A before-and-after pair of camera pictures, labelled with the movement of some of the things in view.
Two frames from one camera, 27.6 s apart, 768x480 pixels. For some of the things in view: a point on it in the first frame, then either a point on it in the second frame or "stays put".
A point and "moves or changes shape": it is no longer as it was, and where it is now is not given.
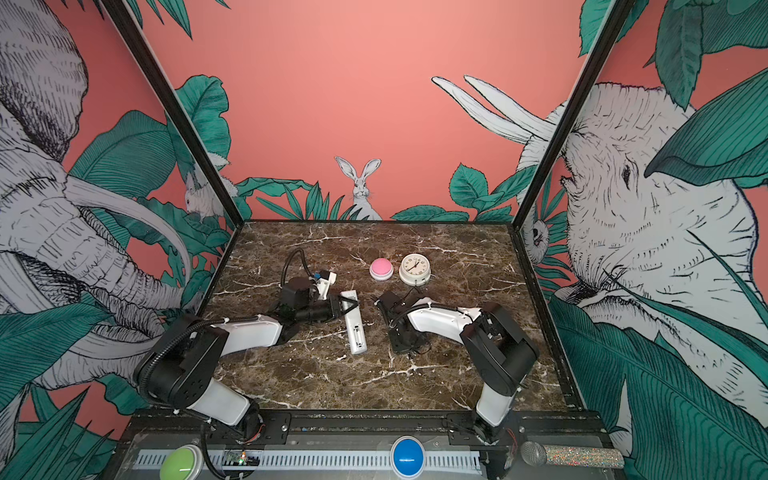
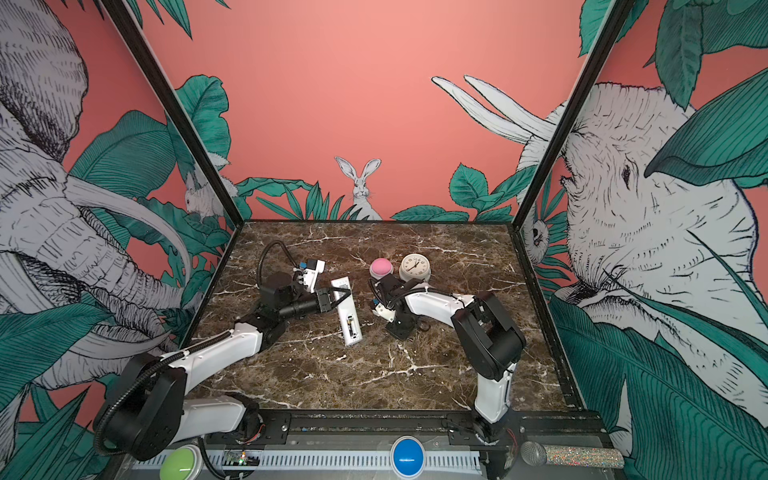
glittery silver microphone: (535, 454) stays put
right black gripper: (400, 349) → (399, 334)
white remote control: (354, 324) moves or changes shape
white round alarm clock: (415, 270) stays put
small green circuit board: (240, 458) stays put
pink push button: (381, 269) stays put
